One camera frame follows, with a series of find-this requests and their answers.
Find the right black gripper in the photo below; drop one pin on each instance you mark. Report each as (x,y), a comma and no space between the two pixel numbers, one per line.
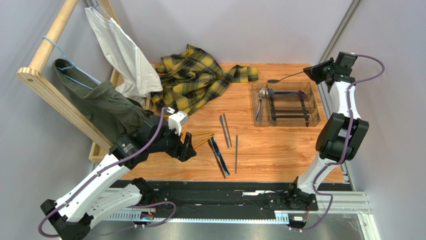
(320,69)

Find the dark grey metal knife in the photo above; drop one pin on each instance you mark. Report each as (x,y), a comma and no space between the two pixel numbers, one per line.
(210,143)

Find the yellow plaid shirt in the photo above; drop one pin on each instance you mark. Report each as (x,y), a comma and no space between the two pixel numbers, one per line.
(191,79)

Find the olive green garment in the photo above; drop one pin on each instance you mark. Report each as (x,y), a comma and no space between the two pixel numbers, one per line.
(113,114)

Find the black metal spoon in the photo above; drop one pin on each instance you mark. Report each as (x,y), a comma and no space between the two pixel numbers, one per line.
(274,81)

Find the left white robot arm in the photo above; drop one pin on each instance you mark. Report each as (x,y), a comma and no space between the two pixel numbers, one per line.
(76,213)

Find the blue-grey plastic spoon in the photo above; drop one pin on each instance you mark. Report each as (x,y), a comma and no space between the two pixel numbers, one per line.
(287,96)

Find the silver spoon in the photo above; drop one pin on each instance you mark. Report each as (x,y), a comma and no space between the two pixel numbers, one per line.
(261,98)

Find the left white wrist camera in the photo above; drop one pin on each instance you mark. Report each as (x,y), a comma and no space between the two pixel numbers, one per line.
(176,120)

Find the blue metal knife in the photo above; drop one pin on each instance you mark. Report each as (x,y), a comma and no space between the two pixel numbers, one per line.
(219,157)

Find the light blue hanger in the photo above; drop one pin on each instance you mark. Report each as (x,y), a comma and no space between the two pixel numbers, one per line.
(72,66)

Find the wooden clothes rack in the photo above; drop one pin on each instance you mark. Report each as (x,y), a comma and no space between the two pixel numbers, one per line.
(54,94)

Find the white hanging garment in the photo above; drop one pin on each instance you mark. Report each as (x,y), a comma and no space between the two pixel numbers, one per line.
(139,77)

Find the grey plastic knife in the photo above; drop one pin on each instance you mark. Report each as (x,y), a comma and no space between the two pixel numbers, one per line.
(236,154)

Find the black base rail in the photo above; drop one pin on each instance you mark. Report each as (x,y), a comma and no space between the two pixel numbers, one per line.
(219,201)

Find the yellow plastic spoon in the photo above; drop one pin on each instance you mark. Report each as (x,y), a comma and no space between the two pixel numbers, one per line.
(202,141)
(204,133)

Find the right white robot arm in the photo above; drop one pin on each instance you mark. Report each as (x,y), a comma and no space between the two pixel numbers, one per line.
(341,136)

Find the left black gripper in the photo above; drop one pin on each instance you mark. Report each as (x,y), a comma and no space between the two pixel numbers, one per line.
(184,151)

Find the clear plastic utensil organizer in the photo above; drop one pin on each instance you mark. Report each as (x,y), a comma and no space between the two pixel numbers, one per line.
(286,112)

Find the silver fork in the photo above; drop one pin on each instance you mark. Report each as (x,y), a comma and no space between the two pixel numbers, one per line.
(256,115)

